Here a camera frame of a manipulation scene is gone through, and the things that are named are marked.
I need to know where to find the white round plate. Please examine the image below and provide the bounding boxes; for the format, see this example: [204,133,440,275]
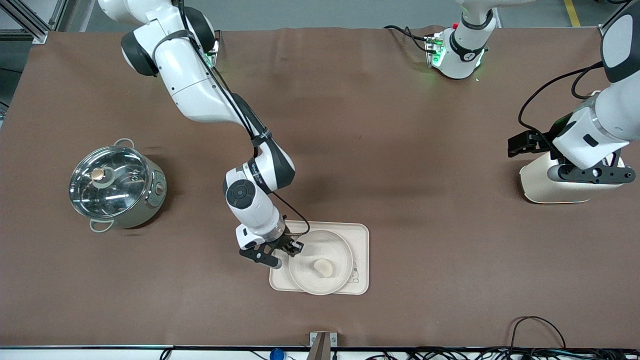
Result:
[288,229,354,295]

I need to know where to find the cream rectangular tray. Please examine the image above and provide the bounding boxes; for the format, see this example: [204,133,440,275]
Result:
[269,220,370,296]

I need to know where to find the cream plastic container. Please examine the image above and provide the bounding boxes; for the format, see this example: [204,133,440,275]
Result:
[519,150,627,205]

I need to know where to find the stainless steel electric pot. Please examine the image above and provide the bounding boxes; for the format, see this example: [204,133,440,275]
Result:
[69,138,168,233]

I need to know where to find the brown table mat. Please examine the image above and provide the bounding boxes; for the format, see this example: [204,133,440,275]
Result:
[0,26,640,349]

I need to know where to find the glass pot lid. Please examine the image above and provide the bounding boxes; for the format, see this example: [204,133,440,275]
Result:
[69,146,151,219]

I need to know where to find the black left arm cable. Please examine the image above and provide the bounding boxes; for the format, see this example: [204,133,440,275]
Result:
[517,61,607,135]

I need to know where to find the grey metal bracket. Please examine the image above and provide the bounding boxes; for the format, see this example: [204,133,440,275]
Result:
[309,331,339,360]

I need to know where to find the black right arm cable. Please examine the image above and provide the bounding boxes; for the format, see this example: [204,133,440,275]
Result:
[172,0,303,241]

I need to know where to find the black arm base cable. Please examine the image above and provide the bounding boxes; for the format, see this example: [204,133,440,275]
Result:
[383,24,432,54]

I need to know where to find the black looped cable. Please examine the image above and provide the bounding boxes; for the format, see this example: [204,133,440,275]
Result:
[509,315,569,351]

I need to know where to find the black cable bundle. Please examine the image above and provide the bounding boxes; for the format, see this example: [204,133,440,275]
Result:
[365,346,640,360]

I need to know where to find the aluminium frame profile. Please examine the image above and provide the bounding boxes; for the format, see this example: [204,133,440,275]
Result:
[0,0,68,43]

